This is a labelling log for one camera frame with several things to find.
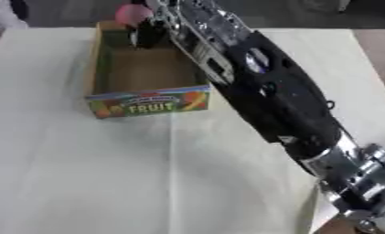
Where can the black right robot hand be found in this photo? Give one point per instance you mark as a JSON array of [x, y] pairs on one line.
[[147, 33]]

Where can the pink round toy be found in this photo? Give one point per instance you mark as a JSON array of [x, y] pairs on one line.
[[131, 14]]

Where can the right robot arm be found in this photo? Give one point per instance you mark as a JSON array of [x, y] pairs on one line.
[[286, 100]]

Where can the cardboard box with fruit print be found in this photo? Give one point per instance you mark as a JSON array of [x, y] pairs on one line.
[[147, 76]]

